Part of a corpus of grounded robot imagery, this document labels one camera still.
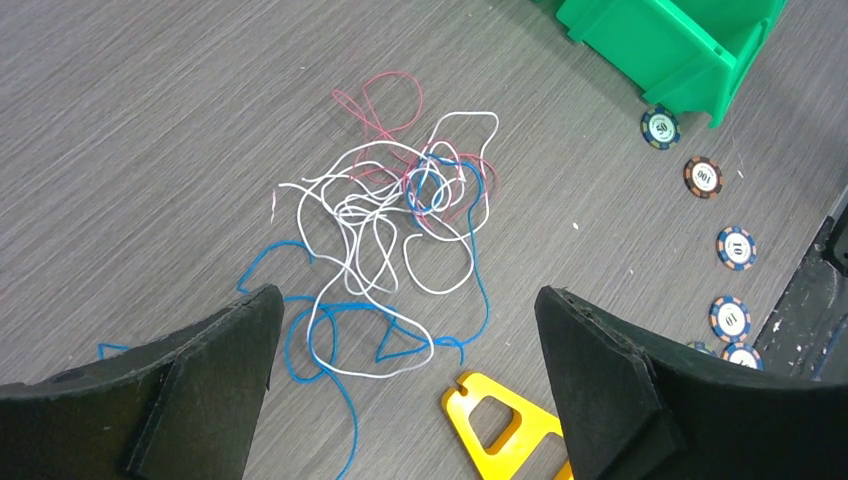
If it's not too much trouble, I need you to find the pink wire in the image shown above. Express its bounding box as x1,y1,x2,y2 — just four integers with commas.
331,70,501,233

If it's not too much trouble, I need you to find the blue poker chip middle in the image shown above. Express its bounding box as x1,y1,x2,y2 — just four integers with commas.
708,295,752,343

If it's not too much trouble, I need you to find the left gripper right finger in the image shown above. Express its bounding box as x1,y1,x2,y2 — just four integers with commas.
535,286,847,479

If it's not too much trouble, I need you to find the blue poker chip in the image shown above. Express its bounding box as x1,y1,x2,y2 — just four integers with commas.
716,226,757,271
687,341,718,357
708,295,752,343
721,342,764,371

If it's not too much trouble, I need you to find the blue wire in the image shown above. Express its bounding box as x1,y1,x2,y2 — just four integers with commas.
97,153,492,480

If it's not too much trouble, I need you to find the brown poker chip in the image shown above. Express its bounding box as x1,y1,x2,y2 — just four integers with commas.
683,156,724,199

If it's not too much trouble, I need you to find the blue poker chip right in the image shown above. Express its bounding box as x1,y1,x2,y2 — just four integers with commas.
716,226,757,271

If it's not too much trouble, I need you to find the yellow triangular plastic piece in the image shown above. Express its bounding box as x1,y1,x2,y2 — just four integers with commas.
441,371,564,480

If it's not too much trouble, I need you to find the green six-compartment bin tray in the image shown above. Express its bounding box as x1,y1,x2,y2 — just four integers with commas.
556,0,786,128

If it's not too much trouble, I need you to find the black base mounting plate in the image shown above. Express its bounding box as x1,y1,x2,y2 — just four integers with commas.
754,192,847,384

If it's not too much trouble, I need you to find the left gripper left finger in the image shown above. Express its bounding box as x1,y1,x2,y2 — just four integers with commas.
1,284,284,479

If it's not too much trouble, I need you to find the blue poker chip left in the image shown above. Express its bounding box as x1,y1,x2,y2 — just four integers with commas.
687,341,718,357

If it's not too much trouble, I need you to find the blue poker chip bottom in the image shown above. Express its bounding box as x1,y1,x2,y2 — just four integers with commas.
721,342,764,371

